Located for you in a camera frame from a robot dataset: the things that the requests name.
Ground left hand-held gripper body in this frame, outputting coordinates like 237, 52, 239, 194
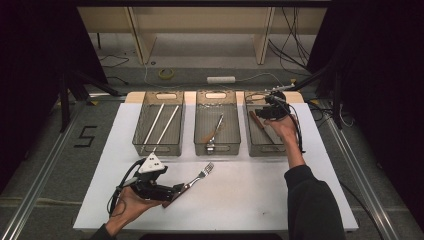
130, 152, 177, 202

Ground person's left hand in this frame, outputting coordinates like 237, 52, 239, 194
105, 185, 164, 236

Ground light wooden bench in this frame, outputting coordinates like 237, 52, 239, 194
77, 6, 328, 66

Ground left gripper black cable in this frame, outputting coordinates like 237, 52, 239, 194
107, 158, 148, 218

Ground wooden-handled table knife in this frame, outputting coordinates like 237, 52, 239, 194
249, 110, 283, 148

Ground white chopstick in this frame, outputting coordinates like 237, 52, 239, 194
140, 103, 166, 154
152, 105, 181, 153

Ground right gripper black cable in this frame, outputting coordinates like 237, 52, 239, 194
279, 99, 306, 154

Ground black metal stand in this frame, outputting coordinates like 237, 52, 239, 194
58, 69, 121, 133
293, 63, 344, 129

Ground thin black floor cable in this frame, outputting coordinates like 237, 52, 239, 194
99, 54, 130, 86

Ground white power strip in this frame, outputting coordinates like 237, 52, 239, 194
206, 76, 236, 85

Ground metal spoon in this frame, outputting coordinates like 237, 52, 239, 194
204, 113, 225, 155

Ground yellow tape roll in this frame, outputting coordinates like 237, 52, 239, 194
158, 68, 176, 81

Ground thick black floor cable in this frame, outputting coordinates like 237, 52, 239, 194
339, 181, 385, 240

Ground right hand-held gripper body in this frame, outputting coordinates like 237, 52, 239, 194
264, 83, 297, 122

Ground person's right hand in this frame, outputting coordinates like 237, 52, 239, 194
264, 114, 299, 146

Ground bundle of black cables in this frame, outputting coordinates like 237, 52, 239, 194
268, 7, 313, 73

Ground black curtain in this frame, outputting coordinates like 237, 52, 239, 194
306, 0, 424, 231
0, 0, 109, 194

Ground clear amber plastic spoon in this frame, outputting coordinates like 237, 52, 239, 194
200, 124, 224, 144

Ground aluminium floor rail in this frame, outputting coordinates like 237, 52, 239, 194
0, 99, 84, 240
319, 99, 401, 240

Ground wooden-handled fork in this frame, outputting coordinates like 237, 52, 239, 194
162, 161, 215, 209

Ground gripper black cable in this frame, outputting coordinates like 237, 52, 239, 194
279, 99, 306, 154
107, 158, 148, 218

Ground smoky clear plastic bin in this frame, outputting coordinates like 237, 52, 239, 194
131, 90, 186, 157
193, 90, 242, 157
243, 90, 299, 158

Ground white table cover sheet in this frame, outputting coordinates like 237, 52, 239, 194
72, 101, 359, 233

